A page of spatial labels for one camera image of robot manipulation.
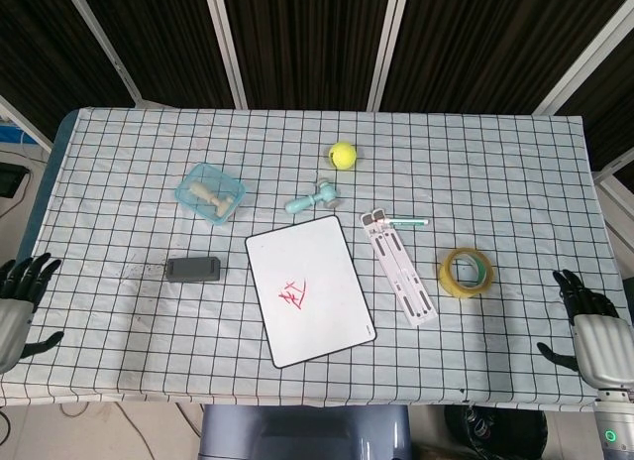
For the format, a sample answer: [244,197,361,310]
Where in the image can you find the dark folding screen panel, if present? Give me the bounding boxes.
[369,0,634,115]
[534,6,634,183]
[61,0,249,110]
[0,0,140,139]
[202,0,412,112]

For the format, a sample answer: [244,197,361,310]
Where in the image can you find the white whiteboard with black rim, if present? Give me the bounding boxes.
[244,214,377,370]

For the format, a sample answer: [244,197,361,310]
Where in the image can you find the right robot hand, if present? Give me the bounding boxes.
[537,269,634,390]

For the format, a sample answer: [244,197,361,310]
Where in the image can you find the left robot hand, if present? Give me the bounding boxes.
[0,252,65,375]

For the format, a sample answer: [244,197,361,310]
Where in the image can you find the blue plastic container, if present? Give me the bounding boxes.
[176,163,248,227]

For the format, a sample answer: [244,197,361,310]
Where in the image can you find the white folding laptop stand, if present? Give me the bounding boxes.
[360,207,439,328]

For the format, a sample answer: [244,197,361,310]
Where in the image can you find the green white marker pen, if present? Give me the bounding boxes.
[374,217,430,228]

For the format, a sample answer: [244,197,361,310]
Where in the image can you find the gray board eraser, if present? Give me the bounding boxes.
[165,256,223,284]

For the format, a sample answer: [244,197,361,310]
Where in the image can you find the blue box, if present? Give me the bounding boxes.
[0,117,39,147]

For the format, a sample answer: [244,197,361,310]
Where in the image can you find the blue gray robot base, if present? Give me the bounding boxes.
[197,404,415,460]

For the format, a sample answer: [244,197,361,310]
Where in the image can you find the yellow tennis ball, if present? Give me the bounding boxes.
[329,141,358,172]

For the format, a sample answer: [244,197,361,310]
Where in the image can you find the yellow tape roll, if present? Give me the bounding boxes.
[437,247,496,298]

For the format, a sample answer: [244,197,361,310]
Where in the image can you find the beige wooden stamp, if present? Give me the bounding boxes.
[190,182,234,217]

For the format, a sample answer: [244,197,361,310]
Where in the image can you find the checkered white tablecloth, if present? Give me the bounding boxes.
[0,106,634,410]

